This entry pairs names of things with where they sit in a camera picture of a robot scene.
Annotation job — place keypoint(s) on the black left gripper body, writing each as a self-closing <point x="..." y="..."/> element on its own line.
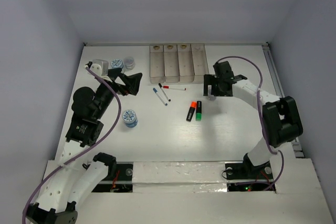
<point x="119" y="88"/>

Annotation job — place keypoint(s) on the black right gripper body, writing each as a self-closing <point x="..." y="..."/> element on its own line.
<point x="213" y="80"/>

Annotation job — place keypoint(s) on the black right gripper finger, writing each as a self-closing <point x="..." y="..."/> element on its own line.
<point x="206" y="88"/>
<point x="213" y="90"/>

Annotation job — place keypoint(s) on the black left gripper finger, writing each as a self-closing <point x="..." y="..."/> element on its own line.
<point x="115" y="73"/>
<point x="133" y="83"/>

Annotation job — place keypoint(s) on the blue cleaning gel jar back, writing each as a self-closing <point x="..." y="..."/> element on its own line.
<point x="117" y="63"/>

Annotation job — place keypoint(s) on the blue cleaning gel jar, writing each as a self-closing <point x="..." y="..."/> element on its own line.
<point x="117" y="63"/>
<point x="130" y="118"/>

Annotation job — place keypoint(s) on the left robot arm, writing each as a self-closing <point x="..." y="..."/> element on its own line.
<point x="60" y="194"/>

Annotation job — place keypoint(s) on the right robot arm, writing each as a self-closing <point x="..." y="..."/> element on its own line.
<point x="279" y="117"/>

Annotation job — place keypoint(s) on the green highlighter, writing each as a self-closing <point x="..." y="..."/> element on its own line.
<point x="199" y="111"/>

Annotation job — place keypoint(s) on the blue capped white marker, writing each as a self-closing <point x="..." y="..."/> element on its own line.
<point x="159" y="96"/>

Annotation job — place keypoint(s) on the orange highlighter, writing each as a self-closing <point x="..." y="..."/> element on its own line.
<point x="191" y="111"/>

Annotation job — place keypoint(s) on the black capped white marker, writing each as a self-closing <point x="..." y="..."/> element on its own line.
<point x="162" y="89"/>

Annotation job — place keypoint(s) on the red capped white marker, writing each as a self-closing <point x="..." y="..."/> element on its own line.
<point x="174" y="88"/>

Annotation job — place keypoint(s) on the blue cleaning gel jar front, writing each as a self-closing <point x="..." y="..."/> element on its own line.
<point x="130" y="118"/>

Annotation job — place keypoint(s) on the clear four-compartment organizer tray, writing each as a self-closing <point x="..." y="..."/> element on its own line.
<point x="178" y="63"/>

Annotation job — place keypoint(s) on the white foam front board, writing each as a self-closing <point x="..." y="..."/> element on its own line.
<point x="190" y="192"/>

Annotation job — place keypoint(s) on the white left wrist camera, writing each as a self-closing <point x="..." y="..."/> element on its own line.
<point x="99" y="67"/>

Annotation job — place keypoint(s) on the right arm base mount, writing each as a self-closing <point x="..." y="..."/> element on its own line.
<point x="240" y="180"/>

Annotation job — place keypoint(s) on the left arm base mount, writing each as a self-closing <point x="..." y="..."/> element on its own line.
<point x="120" y="182"/>

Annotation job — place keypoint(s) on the metal rail right side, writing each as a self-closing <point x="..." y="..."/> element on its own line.
<point x="279" y="92"/>

